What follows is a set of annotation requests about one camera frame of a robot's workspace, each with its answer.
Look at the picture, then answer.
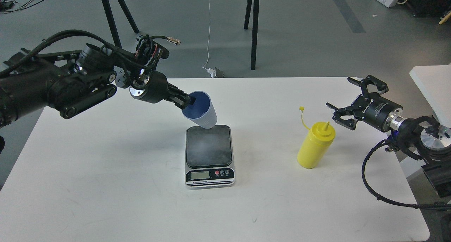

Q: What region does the yellow squeeze bottle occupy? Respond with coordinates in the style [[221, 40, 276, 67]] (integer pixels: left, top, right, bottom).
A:
[[297, 106, 336, 169]]

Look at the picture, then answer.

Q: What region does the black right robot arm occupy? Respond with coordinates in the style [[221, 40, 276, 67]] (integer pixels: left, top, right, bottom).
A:
[[326, 75, 451, 211]]

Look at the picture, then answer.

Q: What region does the white hanging cable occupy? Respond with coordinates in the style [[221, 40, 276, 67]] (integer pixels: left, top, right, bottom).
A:
[[200, 0, 216, 70]]

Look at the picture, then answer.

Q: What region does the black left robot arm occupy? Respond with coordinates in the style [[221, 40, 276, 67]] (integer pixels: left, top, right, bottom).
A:
[[0, 30, 196, 127]]

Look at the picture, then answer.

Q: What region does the silver digital kitchen scale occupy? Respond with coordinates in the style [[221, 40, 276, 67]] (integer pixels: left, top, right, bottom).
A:
[[185, 125, 236, 190]]

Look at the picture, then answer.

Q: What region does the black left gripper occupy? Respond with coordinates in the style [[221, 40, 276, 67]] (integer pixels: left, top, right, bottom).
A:
[[129, 71, 196, 110]]

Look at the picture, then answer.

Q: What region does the white power adapter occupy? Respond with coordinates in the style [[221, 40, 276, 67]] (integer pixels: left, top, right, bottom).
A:
[[207, 68, 224, 78]]

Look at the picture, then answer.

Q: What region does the blue plastic cup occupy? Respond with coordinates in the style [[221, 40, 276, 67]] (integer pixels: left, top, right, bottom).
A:
[[182, 91, 217, 129]]

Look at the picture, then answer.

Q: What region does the white side table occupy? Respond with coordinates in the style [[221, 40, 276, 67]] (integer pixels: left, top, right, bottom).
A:
[[409, 64, 451, 128]]

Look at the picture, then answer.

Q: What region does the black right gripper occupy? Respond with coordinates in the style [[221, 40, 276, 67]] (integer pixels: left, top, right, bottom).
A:
[[326, 75, 403, 132]]

